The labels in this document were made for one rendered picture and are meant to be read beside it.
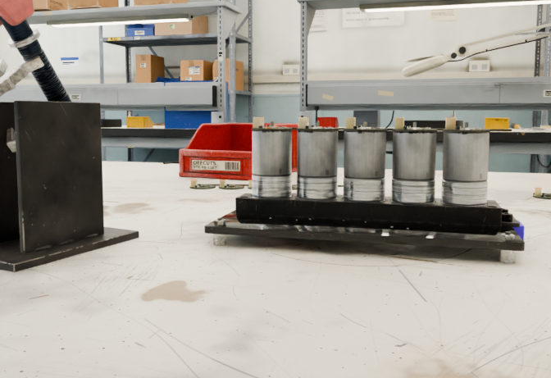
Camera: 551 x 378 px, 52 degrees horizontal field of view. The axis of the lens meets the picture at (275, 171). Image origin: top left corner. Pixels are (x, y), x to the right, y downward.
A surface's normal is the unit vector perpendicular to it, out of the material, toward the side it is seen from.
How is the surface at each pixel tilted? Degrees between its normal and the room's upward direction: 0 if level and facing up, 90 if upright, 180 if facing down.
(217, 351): 0
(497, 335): 0
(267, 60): 90
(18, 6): 99
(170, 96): 90
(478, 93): 90
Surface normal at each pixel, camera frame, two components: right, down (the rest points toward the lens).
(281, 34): -0.28, 0.10
